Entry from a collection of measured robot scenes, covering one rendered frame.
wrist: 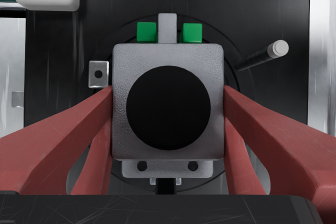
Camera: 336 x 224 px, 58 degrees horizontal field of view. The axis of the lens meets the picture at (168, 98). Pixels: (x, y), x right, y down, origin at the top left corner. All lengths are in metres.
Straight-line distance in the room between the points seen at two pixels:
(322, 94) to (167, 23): 0.18
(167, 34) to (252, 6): 0.13
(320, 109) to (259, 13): 0.10
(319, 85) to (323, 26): 0.05
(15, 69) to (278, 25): 0.25
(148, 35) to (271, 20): 0.12
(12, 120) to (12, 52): 0.07
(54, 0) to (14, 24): 0.10
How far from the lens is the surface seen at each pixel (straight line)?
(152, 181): 0.23
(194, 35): 0.19
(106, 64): 0.22
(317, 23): 0.30
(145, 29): 0.19
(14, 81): 0.34
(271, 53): 0.16
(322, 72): 0.30
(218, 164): 0.24
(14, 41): 0.35
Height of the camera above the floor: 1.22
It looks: 89 degrees down
